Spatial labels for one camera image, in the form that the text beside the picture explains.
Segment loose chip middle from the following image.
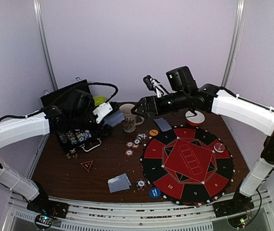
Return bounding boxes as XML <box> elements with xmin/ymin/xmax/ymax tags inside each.
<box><xmin>126</xmin><ymin>141</ymin><xmax>134</xmax><ymax>148</ymax></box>

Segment aluminium frame post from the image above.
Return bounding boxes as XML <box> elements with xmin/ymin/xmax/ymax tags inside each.
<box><xmin>33</xmin><ymin>0</ymin><xmax>58</xmax><ymax>90</ymax></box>
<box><xmin>221</xmin><ymin>0</ymin><xmax>246</xmax><ymax>88</ymax></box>

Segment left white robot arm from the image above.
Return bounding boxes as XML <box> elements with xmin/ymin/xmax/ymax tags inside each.
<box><xmin>0</xmin><ymin>80</ymin><xmax>118</xmax><ymax>214</ymax></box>

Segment round red black poker mat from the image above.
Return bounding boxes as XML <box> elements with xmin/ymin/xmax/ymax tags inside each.
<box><xmin>140</xmin><ymin>125</ymin><xmax>235</xmax><ymax>205</ymax></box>

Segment clear red round button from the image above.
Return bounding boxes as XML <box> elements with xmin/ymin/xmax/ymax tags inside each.
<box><xmin>214</xmin><ymin>142</ymin><xmax>225</xmax><ymax>153</ymax></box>

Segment green plastic bowl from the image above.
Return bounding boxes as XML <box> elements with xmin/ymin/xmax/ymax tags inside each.
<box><xmin>93</xmin><ymin>96</ymin><xmax>107</xmax><ymax>107</ymax></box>

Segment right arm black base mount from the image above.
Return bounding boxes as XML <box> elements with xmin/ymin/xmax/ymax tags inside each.
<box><xmin>213</xmin><ymin>196</ymin><xmax>255</xmax><ymax>218</ymax></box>

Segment red triangular chip holder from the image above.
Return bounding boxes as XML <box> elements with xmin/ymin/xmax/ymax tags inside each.
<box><xmin>80</xmin><ymin>160</ymin><xmax>94</xmax><ymax>172</ymax></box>

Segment loose chip front left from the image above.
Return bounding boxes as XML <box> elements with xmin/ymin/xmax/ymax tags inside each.
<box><xmin>125</xmin><ymin>149</ymin><xmax>134</xmax><ymax>156</ymax></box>

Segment blue small blind button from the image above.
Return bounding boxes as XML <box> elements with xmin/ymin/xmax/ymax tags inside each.
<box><xmin>149</xmin><ymin>187</ymin><xmax>161</xmax><ymax>199</ymax></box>

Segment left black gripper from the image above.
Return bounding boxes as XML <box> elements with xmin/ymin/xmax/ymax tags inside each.
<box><xmin>71</xmin><ymin>106</ymin><xmax>114</xmax><ymax>138</ymax></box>

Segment left aluminium frame post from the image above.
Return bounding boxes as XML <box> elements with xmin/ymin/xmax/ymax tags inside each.
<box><xmin>33</xmin><ymin>0</ymin><xmax>58</xmax><ymax>90</ymax></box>

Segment loose chip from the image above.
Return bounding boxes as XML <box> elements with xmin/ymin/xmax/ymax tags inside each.
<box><xmin>125</xmin><ymin>149</ymin><xmax>134</xmax><ymax>156</ymax></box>
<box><xmin>126</xmin><ymin>141</ymin><xmax>134</xmax><ymax>148</ymax></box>

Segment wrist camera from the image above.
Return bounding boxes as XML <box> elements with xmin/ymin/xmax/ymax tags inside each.
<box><xmin>92</xmin><ymin>102</ymin><xmax>113</xmax><ymax>124</ymax></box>
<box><xmin>143</xmin><ymin>75</ymin><xmax>169</xmax><ymax>98</ymax></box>

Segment black poker chip case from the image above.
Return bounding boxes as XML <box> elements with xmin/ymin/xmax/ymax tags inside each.
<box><xmin>40</xmin><ymin>80</ymin><xmax>118</xmax><ymax>158</ymax></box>

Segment white floral ceramic mug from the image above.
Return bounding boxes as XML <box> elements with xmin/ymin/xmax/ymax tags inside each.
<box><xmin>119</xmin><ymin>103</ymin><xmax>144</xmax><ymax>133</ymax></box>

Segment dealt card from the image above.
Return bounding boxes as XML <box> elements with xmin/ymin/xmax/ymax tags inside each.
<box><xmin>154</xmin><ymin>117</ymin><xmax>172</xmax><ymax>132</ymax></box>
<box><xmin>107</xmin><ymin>178</ymin><xmax>131</xmax><ymax>193</ymax></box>

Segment chip row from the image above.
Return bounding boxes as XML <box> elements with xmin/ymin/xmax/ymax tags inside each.
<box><xmin>66</xmin><ymin>130</ymin><xmax>78</xmax><ymax>144</ymax></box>
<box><xmin>57</xmin><ymin>132</ymin><xmax>68</xmax><ymax>144</ymax></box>

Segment right aluminium frame post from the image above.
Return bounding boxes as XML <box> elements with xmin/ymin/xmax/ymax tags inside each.
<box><xmin>221</xmin><ymin>0</ymin><xmax>246</xmax><ymax>88</ymax></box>

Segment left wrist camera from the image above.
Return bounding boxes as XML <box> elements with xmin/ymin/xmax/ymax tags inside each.
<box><xmin>92</xmin><ymin>102</ymin><xmax>113</xmax><ymax>124</ymax></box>

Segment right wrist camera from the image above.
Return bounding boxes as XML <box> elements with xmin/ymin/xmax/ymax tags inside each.
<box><xmin>143</xmin><ymin>75</ymin><xmax>169</xmax><ymax>98</ymax></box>

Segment front left chip row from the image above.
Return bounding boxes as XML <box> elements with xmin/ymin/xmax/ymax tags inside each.
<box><xmin>57</xmin><ymin>132</ymin><xmax>68</xmax><ymax>144</ymax></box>

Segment blue playing card deck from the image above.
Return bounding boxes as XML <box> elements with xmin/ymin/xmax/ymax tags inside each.
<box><xmin>104</xmin><ymin>110</ymin><xmax>125</xmax><ymax>128</ymax></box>

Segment small card decks in case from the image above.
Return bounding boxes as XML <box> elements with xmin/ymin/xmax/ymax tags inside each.
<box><xmin>76</xmin><ymin>130</ymin><xmax>92</xmax><ymax>142</ymax></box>

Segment white orange bowl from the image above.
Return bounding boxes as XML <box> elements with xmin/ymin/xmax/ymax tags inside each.
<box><xmin>185</xmin><ymin>111</ymin><xmax>205</xmax><ymax>127</ymax></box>

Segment front right chip row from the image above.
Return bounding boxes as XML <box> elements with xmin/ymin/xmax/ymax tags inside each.
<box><xmin>66</xmin><ymin>130</ymin><xmax>78</xmax><ymax>144</ymax></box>

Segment aluminium front rail base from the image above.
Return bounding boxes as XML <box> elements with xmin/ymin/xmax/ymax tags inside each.
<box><xmin>3</xmin><ymin>189</ymin><xmax>274</xmax><ymax>231</ymax></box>

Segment stack of poker chips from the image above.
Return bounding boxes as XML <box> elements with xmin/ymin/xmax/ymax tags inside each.
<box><xmin>132</xmin><ymin>133</ymin><xmax>147</xmax><ymax>148</ymax></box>

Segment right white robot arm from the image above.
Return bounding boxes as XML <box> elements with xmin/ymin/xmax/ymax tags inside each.
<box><xmin>131</xmin><ymin>66</ymin><xmax>274</xmax><ymax>213</ymax></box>

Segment orange big blind button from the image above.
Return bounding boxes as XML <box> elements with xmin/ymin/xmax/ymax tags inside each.
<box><xmin>149</xmin><ymin>129</ymin><xmax>158</xmax><ymax>136</ymax></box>

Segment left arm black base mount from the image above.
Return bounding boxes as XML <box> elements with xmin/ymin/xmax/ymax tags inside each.
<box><xmin>26</xmin><ymin>198</ymin><xmax>69</xmax><ymax>218</ymax></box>

